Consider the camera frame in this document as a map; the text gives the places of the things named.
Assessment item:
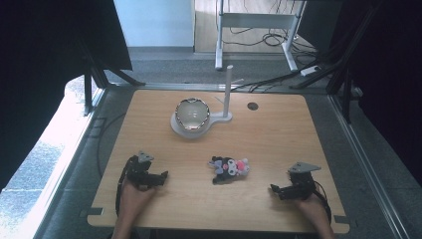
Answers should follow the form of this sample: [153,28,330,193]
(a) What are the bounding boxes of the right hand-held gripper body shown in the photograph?
[286,161,322,201]

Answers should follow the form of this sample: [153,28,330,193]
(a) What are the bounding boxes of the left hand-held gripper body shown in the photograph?
[124,150,159,192]

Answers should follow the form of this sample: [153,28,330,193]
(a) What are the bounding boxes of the black and pink plush toy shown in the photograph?
[208,155,251,185]

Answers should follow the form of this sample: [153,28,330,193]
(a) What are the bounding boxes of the glass bowl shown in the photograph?
[174,97,211,131]

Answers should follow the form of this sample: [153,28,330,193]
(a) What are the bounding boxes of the person's left hand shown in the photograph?
[118,179,157,215]

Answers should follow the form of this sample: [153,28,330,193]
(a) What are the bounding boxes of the person's right hand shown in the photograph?
[294,187,329,222]

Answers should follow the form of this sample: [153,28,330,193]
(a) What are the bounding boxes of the white stand with pole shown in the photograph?
[169,65,234,139]

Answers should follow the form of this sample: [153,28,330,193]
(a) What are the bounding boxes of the black metal stand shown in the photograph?
[290,49,353,124]
[78,38,146,117]

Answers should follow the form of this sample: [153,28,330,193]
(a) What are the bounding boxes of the white power strip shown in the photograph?
[300,65,322,77]

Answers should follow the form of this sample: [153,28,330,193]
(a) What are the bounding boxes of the black curtain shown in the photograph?
[297,0,422,187]
[0,0,133,192]

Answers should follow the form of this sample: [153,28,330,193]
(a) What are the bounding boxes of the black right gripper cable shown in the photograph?
[313,180,333,224]

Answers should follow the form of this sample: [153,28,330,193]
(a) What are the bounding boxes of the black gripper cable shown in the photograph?
[313,180,333,224]
[114,158,134,217]

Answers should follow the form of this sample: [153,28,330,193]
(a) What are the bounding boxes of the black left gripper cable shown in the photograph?
[114,158,134,217]

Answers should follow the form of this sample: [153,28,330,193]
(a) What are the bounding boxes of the thin black floor cable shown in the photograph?
[95,112,127,179]

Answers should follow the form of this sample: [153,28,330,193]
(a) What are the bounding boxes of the metal floor rail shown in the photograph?
[327,94,411,239]

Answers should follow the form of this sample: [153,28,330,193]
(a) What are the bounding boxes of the black floor cables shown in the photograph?
[221,25,321,94]

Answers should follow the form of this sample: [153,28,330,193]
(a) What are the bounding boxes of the white desk frame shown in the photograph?
[214,0,307,73]

